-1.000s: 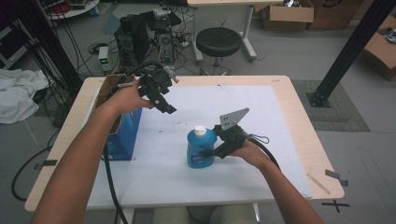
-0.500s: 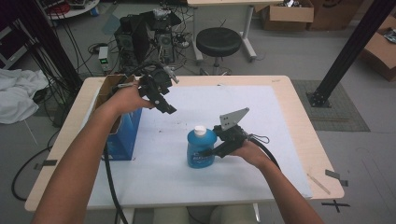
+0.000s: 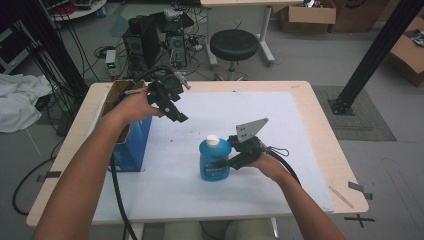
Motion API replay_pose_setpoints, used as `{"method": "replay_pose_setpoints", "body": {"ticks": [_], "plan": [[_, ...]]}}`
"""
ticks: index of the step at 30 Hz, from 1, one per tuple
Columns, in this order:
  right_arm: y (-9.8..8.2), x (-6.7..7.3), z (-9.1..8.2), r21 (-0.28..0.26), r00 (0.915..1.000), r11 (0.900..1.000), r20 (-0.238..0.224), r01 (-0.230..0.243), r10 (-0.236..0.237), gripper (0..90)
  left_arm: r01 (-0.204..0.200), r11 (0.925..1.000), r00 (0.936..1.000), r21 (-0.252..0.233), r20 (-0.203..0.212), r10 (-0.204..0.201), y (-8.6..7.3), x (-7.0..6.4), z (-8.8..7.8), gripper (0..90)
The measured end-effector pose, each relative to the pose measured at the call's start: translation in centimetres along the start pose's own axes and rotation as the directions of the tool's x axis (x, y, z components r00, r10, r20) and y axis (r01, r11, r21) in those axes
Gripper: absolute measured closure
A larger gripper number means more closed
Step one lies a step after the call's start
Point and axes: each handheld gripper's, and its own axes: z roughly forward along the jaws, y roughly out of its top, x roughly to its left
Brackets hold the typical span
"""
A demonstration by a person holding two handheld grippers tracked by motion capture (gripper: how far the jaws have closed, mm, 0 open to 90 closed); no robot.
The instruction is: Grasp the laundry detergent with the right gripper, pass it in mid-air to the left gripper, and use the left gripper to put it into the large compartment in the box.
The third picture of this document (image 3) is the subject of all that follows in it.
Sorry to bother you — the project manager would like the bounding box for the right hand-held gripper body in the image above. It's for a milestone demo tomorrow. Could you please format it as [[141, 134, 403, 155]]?
[[227, 117, 270, 171]]

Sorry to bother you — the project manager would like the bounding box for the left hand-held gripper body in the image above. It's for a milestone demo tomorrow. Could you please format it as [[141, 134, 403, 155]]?
[[145, 70, 192, 112]]

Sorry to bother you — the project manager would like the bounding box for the blue bottle with white cap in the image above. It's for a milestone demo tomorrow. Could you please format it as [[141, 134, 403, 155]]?
[[198, 134, 233, 183]]

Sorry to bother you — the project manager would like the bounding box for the blue cardboard box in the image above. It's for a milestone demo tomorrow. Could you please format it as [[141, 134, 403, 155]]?
[[99, 78, 154, 174]]

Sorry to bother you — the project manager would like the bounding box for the person's right hand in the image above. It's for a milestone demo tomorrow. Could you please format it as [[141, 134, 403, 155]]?
[[247, 152, 292, 184]]

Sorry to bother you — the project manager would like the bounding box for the person's left hand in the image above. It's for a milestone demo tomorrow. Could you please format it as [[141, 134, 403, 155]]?
[[111, 87, 165, 127]]

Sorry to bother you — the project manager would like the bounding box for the grey computer tower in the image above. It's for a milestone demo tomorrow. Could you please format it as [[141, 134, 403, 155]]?
[[165, 33, 188, 70]]

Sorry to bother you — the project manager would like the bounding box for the white table mat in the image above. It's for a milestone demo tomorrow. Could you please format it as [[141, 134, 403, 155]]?
[[91, 91, 335, 225]]

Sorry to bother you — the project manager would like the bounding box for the black computer tower with monitor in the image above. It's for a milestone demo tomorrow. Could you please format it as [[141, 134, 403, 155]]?
[[121, 11, 195, 80]]

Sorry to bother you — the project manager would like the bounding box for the white power strip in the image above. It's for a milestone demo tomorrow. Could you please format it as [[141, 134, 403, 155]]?
[[187, 35, 205, 53]]

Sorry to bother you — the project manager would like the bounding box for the small white power supply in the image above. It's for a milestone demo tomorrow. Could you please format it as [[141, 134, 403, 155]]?
[[104, 49, 118, 78]]

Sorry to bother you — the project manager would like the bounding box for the light wooden table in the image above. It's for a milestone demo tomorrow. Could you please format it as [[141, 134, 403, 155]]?
[[25, 80, 370, 228]]

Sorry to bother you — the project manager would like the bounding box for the black round stool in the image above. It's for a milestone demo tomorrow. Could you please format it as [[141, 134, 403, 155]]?
[[209, 28, 261, 82]]

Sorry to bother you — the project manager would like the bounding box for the thin wooden stick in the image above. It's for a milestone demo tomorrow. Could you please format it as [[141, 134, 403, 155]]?
[[328, 185, 355, 210]]

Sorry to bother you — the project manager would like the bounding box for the white background table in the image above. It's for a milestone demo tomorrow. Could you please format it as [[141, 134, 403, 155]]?
[[199, 0, 305, 68]]

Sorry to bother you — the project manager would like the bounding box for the round white table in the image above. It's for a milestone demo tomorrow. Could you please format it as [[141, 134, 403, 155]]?
[[39, 0, 108, 22]]

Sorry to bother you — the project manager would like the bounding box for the grey tape strip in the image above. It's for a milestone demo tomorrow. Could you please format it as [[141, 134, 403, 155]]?
[[347, 181, 374, 201]]

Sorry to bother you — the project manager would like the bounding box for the grey floor mat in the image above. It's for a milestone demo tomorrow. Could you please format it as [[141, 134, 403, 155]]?
[[311, 85, 398, 142]]

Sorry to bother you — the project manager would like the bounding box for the black tape cross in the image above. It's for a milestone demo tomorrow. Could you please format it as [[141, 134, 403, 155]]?
[[343, 213, 376, 229]]

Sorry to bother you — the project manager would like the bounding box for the grey floor tape piece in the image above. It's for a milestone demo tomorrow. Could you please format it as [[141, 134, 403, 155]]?
[[35, 170, 63, 183]]

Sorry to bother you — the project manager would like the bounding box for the open brown cardboard box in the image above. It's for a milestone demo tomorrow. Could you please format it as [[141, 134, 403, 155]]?
[[278, 0, 338, 35]]

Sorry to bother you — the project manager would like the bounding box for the white cloth heap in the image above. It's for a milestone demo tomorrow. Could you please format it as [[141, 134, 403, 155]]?
[[0, 72, 53, 134]]

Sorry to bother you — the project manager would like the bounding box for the tall brown cardboard box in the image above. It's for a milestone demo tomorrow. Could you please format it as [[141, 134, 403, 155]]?
[[329, 0, 392, 34]]

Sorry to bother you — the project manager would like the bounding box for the brown cardboard box with flap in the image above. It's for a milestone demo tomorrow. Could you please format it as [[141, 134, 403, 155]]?
[[384, 15, 424, 89]]

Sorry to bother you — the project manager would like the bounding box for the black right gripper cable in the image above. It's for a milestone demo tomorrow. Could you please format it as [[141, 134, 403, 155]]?
[[265, 145, 302, 185]]

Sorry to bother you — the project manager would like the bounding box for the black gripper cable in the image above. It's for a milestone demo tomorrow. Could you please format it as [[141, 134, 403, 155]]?
[[109, 65, 175, 240], [265, 145, 302, 185]]

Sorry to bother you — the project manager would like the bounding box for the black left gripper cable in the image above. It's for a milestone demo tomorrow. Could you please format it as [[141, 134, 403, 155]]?
[[109, 65, 175, 240]]

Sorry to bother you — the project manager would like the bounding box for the black post with cable bundle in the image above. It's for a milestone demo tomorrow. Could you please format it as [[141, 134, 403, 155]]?
[[5, 0, 90, 103]]

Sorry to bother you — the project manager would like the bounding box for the black metal frame post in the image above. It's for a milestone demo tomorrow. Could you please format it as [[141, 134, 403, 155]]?
[[327, 0, 424, 117]]

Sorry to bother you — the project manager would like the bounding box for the black floor cable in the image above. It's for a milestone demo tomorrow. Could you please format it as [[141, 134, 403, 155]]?
[[11, 156, 57, 216]]

